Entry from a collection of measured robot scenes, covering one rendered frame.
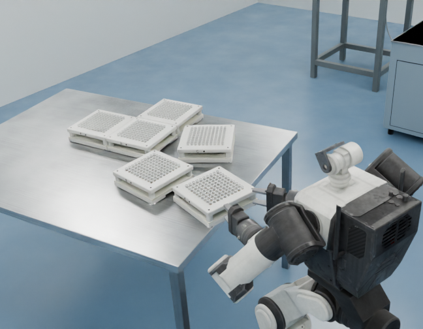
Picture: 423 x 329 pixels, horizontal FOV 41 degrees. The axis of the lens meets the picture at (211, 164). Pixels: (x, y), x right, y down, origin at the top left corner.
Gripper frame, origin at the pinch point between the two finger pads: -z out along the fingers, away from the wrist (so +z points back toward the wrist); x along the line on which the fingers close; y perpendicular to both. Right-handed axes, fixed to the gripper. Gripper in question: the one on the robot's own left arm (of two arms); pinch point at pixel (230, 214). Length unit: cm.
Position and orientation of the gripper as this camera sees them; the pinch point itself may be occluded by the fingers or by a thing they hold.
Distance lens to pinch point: 209.8
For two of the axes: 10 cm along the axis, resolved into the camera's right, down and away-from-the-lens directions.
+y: 8.7, -2.9, 3.9
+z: 4.9, 4.2, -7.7
